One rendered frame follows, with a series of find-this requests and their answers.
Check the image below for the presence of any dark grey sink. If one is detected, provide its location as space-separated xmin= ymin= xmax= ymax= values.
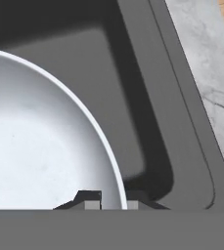
xmin=0 ymin=0 xmax=224 ymax=212

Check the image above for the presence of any white bowl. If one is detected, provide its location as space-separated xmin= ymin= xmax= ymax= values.
xmin=0 ymin=47 xmax=128 ymax=211

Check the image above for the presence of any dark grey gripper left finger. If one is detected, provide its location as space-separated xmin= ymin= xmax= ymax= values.
xmin=53 ymin=189 xmax=103 ymax=211

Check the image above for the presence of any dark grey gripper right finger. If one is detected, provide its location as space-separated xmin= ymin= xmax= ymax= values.
xmin=125 ymin=189 xmax=170 ymax=211

